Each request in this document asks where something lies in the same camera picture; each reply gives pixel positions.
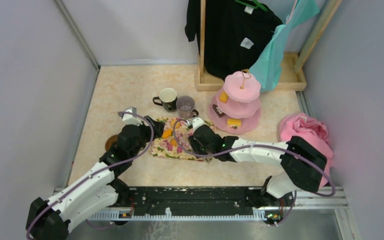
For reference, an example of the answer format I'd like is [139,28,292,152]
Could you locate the wooden clothes rack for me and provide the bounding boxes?
[195,0,342,92]

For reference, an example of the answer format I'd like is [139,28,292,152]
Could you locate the yellow rectangular biscuit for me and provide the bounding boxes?
[218,91,229,104]

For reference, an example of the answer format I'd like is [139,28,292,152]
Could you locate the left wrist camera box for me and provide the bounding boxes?
[117,106,142,126]

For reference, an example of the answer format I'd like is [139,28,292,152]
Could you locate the black mug white inside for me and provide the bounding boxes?
[152,88,178,112]

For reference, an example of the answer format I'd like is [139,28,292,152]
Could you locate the round dotted biscuit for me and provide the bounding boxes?
[170,119,180,129]

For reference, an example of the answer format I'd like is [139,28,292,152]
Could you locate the floral rectangular tray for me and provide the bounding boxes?
[149,116,204,162]

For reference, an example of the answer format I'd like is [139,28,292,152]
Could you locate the pink crumpled towel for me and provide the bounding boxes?
[269,113,334,193]

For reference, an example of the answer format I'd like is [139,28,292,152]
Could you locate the black t-shirt on hanger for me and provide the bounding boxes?
[184,0,283,80]

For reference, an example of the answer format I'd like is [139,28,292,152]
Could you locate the pink three-tier cake stand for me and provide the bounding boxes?
[208,69,262,135]

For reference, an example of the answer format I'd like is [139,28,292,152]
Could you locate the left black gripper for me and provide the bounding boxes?
[127,115,165,160]

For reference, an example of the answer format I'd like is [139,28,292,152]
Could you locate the orange flower-shaped cookie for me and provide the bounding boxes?
[170,138,178,147]

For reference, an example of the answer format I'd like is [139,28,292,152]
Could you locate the orange fish-shaped cake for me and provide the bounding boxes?
[161,128,173,139]

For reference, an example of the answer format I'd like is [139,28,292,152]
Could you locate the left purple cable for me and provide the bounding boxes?
[25,111,155,240]

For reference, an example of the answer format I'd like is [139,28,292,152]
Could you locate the yellow layered cake slice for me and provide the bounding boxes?
[226,118,242,129]

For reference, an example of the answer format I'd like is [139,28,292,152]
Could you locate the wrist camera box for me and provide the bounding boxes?
[117,106,142,126]
[189,117,206,131]

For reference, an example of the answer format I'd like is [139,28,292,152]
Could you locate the green clothes hanger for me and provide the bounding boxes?
[235,0,268,12]

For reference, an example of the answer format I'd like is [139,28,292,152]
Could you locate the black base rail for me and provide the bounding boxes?
[85,186,349,226]

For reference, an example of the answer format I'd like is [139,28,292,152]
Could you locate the teal garment hanging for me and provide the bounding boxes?
[249,0,320,93]

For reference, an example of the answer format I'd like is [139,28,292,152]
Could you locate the chocolate triangle cake slice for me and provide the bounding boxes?
[212,104,225,118]

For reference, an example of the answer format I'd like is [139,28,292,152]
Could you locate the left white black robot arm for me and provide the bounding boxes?
[26,111,165,240]

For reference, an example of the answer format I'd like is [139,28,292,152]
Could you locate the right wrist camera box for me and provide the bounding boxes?
[189,117,206,131]

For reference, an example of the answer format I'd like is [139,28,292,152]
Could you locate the brown round coaster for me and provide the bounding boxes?
[104,134,118,152]

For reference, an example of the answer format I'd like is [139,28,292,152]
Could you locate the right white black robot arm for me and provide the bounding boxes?
[190,124,328,206]

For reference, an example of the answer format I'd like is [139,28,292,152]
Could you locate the grey mug black handle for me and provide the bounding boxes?
[176,95,199,119]

